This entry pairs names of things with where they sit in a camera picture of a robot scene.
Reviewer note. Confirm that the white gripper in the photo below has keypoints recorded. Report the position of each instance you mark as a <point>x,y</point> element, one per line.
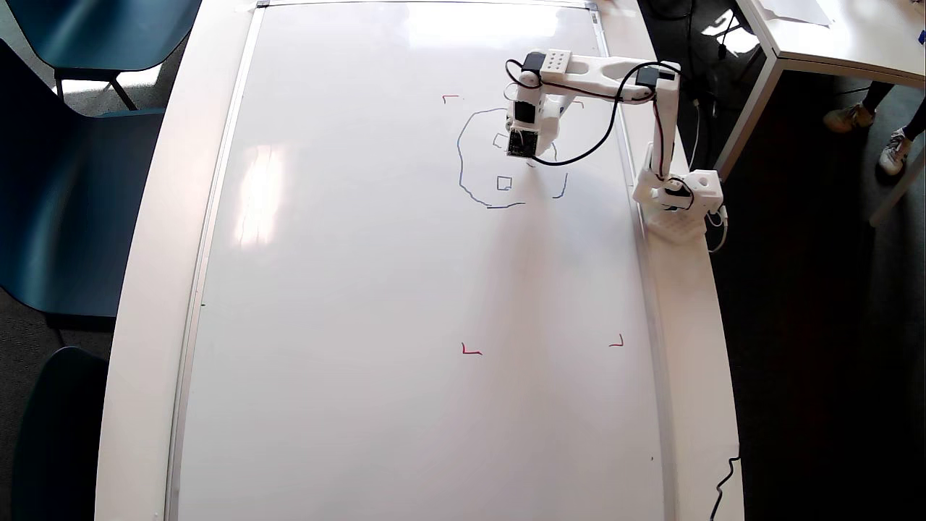
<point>511,124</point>

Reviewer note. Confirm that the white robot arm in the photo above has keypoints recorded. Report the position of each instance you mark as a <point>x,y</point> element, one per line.
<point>662,130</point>

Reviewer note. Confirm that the brown shoe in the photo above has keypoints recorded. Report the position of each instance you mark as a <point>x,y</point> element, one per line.
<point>848,119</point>

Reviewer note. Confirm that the white desk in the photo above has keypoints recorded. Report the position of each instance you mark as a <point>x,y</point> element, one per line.
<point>854,36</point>

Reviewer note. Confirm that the dark trouser leg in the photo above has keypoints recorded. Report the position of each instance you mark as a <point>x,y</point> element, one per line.
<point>917,119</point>
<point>878,94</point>

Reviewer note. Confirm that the white shoe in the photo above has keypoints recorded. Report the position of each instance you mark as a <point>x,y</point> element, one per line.
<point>895,153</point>

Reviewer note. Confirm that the blue chair with black legs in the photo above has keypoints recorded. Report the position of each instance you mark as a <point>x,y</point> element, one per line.
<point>101,32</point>

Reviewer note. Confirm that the large blue chair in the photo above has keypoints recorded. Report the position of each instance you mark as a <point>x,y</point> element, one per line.
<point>65,202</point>

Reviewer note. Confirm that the dark blue rounded chair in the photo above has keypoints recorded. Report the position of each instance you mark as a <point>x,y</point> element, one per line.
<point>58,434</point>

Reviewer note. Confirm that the black wrist camera board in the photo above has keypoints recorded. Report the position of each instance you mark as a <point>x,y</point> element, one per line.
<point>522,143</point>

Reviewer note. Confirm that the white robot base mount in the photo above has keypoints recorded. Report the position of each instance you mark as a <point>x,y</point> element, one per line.
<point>676,226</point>

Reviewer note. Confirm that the white whiteboard with metal frame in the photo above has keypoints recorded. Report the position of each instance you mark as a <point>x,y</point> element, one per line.
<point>376,304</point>

